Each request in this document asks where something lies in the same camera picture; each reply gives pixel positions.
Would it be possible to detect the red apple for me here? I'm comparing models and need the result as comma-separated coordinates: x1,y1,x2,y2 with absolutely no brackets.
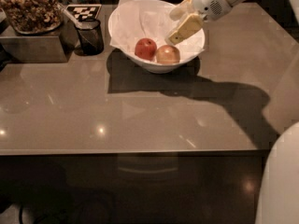
135,38,157,61

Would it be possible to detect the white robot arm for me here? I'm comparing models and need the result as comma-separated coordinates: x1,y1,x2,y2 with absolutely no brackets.
166,0,299,224

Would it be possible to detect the white paper liner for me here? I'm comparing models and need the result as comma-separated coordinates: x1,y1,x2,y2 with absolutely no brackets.
109,0,206,63

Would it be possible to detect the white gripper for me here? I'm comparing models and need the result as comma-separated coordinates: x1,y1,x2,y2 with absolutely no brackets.
165,0,232,45

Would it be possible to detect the glass bowl of snacks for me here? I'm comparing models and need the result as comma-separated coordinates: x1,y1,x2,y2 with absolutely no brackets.
0,0,63,35

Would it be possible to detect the white utensil in cup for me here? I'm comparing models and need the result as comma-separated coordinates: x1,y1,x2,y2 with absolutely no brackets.
57,3,83,29

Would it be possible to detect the black white marker card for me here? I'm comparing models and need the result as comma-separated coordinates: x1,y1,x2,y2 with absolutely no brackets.
66,4,102,21

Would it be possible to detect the yellow-red apple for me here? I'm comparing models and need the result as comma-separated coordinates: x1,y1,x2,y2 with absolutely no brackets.
156,45,180,64

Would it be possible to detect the white bowl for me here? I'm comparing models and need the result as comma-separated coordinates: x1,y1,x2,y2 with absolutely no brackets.
107,0,206,75

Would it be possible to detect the black mesh cup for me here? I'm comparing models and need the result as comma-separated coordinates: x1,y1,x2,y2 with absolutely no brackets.
76,19,104,55

